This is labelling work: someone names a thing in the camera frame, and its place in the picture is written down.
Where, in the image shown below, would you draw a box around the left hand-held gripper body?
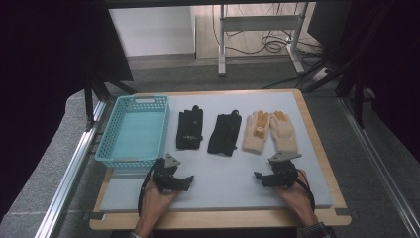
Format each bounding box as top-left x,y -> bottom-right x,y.
152,152 -> 182,194

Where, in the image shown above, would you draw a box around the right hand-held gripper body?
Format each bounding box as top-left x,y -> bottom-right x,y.
267,151 -> 302,190

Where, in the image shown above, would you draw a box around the person's right hand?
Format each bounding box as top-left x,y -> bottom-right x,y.
273,171 -> 320,228

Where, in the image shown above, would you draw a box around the person's left hand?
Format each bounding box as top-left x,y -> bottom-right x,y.
138,179 -> 179,229

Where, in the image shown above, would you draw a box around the beige glove with orange fingers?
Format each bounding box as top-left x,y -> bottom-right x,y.
242,109 -> 271,155
269,110 -> 299,154

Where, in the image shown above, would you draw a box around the turquoise plastic basket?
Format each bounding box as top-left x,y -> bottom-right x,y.
94,94 -> 171,170

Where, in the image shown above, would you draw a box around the black glove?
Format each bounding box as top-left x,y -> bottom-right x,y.
175,104 -> 204,151
207,109 -> 243,157

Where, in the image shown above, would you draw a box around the white power strip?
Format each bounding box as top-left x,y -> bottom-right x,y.
311,67 -> 332,82

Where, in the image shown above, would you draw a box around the black tripod legs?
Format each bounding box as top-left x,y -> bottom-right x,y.
83,70 -> 138,131

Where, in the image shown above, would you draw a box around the black stand legs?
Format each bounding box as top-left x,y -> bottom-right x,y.
301,49 -> 368,130

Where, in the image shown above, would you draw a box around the white board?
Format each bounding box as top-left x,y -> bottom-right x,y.
108,6 -> 196,58

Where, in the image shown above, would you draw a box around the black curtain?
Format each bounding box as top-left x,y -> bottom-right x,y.
0,0 -> 134,221
343,0 -> 420,163

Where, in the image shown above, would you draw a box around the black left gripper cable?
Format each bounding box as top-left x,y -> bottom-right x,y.
137,158 -> 163,216

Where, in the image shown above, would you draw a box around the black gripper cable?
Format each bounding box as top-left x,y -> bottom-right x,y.
295,168 -> 316,212
137,158 -> 163,216

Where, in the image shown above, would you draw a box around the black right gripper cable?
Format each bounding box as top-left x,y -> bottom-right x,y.
295,168 -> 316,212

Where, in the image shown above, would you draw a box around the aluminium rail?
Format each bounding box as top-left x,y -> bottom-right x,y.
338,97 -> 420,230
34,100 -> 111,238

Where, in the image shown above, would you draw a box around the bundle of black floor cables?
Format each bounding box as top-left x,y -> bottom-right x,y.
211,3 -> 326,59

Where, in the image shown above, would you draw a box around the white metal desk frame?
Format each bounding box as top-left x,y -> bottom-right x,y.
217,3 -> 306,77

